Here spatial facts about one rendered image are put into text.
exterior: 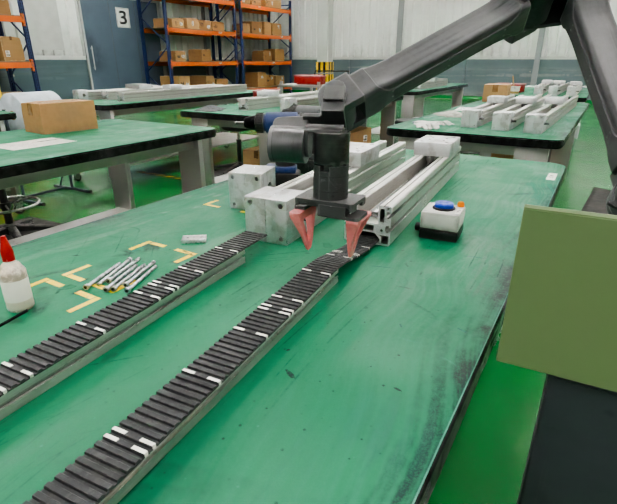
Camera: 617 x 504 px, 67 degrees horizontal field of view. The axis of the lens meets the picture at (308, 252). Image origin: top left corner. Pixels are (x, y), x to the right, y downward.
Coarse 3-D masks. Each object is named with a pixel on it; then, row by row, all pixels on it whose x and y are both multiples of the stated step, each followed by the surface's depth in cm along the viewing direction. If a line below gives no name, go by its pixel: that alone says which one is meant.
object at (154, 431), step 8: (128, 416) 46; (136, 416) 46; (120, 424) 45; (128, 424) 45; (136, 424) 45; (144, 424) 45; (152, 424) 45; (160, 424) 45; (136, 432) 44; (144, 432) 44; (152, 432) 44; (160, 432) 44; (168, 432) 44; (152, 440) 43; (160, 440) 43
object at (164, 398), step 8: (160, 392) 49; (168, 392) 49; (152, 400) 48; (160, 400) 48; (168, 400) 48; (176, 400) 48; (184, 400) 48; (176, 408) 47; (184, 408) 47; (192, 408) 47
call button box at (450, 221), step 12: (432, 204) 104; (432, 216) 98; (444, 216) 97; (456, 216) 96; (420, 228) 101; (432, 228) 99; (444, 228) 98; (456, 228) 97; (444, 240) 99; (456, 240) 98
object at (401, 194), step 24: (408, 168) 129; (432, 168) 126; (456, 168) 159; (360, 192) 103; (384, 192) 112; (408, 192) 104; (432, 192) 128; (384, 216) 95; (408, 216) 107; (384, 240) 99
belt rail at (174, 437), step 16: (336, 272) 80; (320, 288) 74; (304, 304) 70; (288, 320) 66; (272, 336) 63; (256, 352) 60; (240, 368) 57; (224, 384) 54; (208, 400) 51; (192, 416) 49; (176, 432) 47; (160, 448) 45; (144, 464) 43; (128, 480) 41; (112, 496) 40
